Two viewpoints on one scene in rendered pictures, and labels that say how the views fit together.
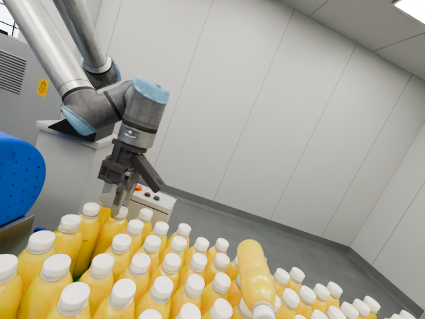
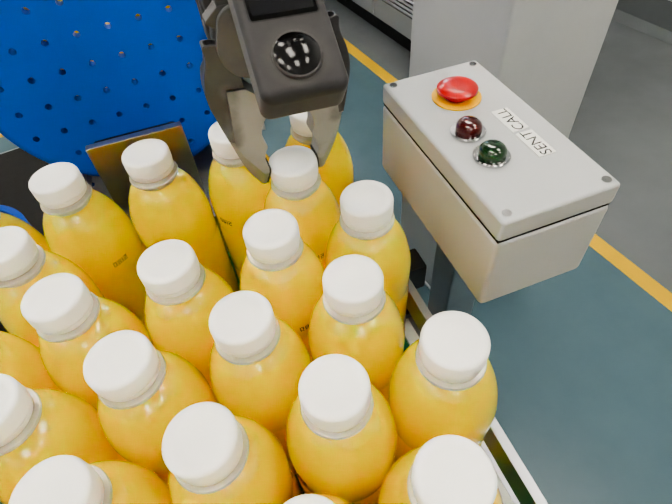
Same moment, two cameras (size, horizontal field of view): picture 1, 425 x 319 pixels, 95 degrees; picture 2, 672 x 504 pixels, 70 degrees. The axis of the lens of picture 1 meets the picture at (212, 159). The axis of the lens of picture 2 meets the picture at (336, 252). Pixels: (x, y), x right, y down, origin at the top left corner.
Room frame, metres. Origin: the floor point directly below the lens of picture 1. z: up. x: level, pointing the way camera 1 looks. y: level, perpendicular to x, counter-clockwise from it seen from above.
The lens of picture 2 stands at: (0.45, -0.11, 1.35)
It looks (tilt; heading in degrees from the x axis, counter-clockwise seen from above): 50 degrees down; 74
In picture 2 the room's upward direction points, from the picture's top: 6 degrees counter-clockwise
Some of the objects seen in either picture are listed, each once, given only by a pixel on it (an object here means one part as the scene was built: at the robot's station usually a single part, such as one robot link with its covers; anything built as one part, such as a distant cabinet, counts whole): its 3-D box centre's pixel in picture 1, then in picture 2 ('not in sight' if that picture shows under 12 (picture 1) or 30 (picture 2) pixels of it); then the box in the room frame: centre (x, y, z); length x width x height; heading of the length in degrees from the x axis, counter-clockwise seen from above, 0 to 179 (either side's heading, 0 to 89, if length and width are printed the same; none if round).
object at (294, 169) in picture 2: (120, 212); (294, 170); (0.51, 0.19, 1.09); 0.04 x 0.04 x 0.02
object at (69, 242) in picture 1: (60, 258); (184, 240); (0.40, 0.25, 0.99); 0.07 x 0.07 x 0.19
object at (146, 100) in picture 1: (146, 104); not in sight; (0.51, 0.21, 1.41); 0.10 x 0.09 x 0.12; 40
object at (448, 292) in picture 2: not in sight; (427, 411); (0.67, 0.17, 0.50); 0.04 x 0.04 x 1.00; 1
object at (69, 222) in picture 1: (70, 223); (149, 162); (0.40, 0.25, 1.09); 0.04 x 0.04 x 0.02
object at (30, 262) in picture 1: (31, 282); (110, 263); (0.32, 0.25, 0.99); 0.07 x 0.07 x 0.19
